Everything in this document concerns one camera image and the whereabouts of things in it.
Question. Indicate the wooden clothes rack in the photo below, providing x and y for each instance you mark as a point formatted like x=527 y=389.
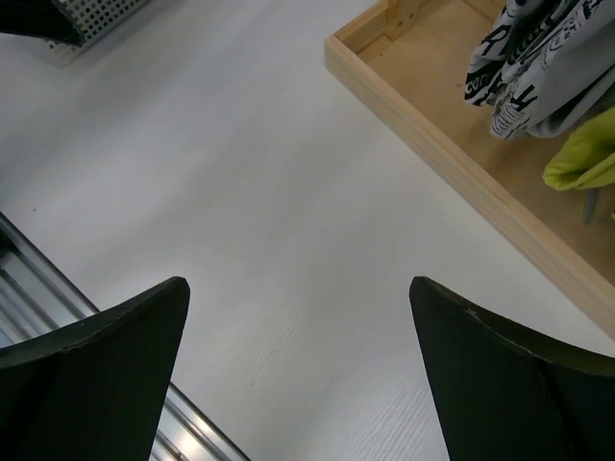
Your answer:
x=406 y=61

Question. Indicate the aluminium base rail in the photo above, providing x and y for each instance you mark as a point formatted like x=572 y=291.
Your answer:
x=36 y=298

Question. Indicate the lime green trousers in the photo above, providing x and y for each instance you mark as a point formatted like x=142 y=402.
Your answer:
x=586 y=159

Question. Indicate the white perforated basket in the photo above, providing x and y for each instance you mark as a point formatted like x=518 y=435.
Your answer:
x=61 y=31

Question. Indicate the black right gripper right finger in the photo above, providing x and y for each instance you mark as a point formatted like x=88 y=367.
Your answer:
x=503 y=391

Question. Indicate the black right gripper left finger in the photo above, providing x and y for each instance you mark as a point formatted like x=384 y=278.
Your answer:
x=94 y=390

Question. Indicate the newspaper print trousers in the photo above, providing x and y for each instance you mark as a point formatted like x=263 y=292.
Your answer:
x=544 y=67

